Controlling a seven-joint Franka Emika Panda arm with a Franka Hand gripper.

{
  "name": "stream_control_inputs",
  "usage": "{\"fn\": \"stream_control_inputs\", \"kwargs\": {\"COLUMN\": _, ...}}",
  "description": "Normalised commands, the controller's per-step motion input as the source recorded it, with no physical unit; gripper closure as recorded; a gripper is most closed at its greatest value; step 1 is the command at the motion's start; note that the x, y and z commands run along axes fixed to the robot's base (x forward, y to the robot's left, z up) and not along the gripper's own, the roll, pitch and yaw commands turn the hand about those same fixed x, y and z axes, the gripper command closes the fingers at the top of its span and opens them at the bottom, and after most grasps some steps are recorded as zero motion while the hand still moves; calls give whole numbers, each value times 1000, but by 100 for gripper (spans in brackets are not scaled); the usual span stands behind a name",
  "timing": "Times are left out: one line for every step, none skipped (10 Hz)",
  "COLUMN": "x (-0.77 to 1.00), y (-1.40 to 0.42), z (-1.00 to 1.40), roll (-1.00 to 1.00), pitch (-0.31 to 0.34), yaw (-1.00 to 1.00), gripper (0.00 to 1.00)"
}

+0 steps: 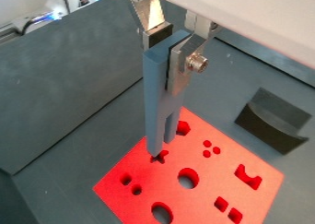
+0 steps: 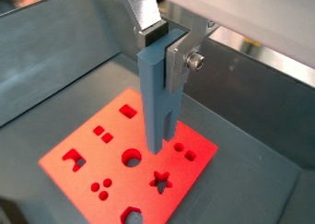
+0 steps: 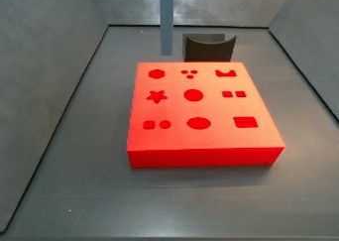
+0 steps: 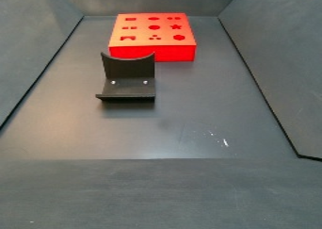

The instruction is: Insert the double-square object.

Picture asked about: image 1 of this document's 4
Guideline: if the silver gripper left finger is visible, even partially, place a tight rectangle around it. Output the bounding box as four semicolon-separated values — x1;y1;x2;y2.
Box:
134;0;174;49

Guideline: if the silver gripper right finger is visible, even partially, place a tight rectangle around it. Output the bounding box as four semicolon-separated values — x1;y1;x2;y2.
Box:
166;11;223;96

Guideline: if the blue double-square peg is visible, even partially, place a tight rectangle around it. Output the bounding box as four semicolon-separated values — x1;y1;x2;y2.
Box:
143;30;188;157

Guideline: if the black curved block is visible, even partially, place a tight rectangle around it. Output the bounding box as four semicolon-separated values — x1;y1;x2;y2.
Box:
235;88;311;155

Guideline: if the red shape-sorting board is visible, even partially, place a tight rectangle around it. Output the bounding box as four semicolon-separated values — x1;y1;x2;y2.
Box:
94;109;284;224

